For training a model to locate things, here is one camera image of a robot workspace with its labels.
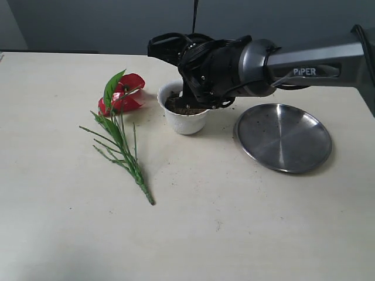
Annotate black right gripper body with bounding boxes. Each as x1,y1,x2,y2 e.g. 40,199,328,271
178,36,252,109

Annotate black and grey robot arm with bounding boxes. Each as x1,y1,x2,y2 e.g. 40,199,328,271
175,25,374,109

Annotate clump of roots and soil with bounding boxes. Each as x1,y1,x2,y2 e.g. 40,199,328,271
164,91,206,116

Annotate white scalloped flower pot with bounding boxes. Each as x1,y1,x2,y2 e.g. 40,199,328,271
157,79,210,135

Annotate red artificial flower with stem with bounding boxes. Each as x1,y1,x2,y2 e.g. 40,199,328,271
79,70,156,205

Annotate round stainless steel plate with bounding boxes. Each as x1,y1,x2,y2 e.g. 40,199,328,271
234,103,333,174

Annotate black wrist camera on gripper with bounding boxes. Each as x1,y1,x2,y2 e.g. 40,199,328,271
147,32,191,66

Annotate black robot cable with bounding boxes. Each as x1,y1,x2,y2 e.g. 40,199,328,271
192,0,200,35

